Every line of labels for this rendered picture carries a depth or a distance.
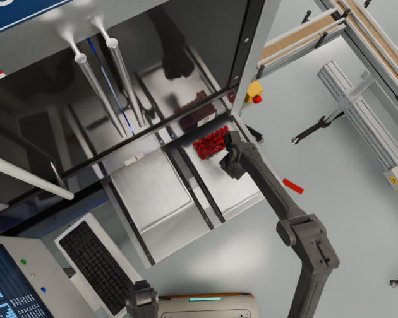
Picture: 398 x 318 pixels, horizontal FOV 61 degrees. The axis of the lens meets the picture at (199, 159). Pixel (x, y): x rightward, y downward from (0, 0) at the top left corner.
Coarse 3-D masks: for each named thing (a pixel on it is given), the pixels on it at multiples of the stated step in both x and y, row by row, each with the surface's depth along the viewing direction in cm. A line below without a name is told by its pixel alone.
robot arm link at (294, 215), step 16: (240, 144) 114; (240, 160) 112; (256, 160) 107; (256, 176) 104; (272, 176) 102; (272, 192) 96; (272, 208) 97; (288, 208) 91; (288, 224) 87; (320, 224) 88; (288, 240) 85
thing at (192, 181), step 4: (192, 180) 145; (192, 184) 146; (196, 184) 147; (192, 188) 147; (196, 188) 148; (196, 192) 148; (200, 192) 148; (196, 196) 147; (200, 196) 147; (204, 196) 147; (200, 200) 147; (204, 200) 147; (204, 204) 146; (208, 204) 146; (204, 208) 146
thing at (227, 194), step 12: (240, 132) 152; (192, 156) 152; (216, 156) 152; (204, 168) 151; (216, 168) 151; (204, 180) 149; (216, 180) 149; (228, 180) 150; (240, 180) 150; (252, 180) 150; (216, 192) 148; (228, 192) 148; (240, 192) 148; (252, 192) 148; (216, 204) 145; (228, 204) 147; (240, 204) 146
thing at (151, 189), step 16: (144, 160) 151; (160, 160) 151; (112, 176) 148; (128, 176) 149; (144, 176) 149; (160, 176) 149; (176, 176) 149; (128, 192) 147; (144, 192) 147; (160, 192) 147; (176, 192) 147; (128, 208) 145; (144, 208) 145; (160, 208) 145; (176, 208) 146; (144, 224) 144
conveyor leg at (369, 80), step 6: (366, 78) 180; (372, 78) 176; (360, 84) 186; (366, 84) 182; (354, 90) 193; (360, 90) 189; (354, 96) 196; (336, 108) 217; (330, 114) 226; (336, 114) 222; (324, 120) 236; (330, 120) 231
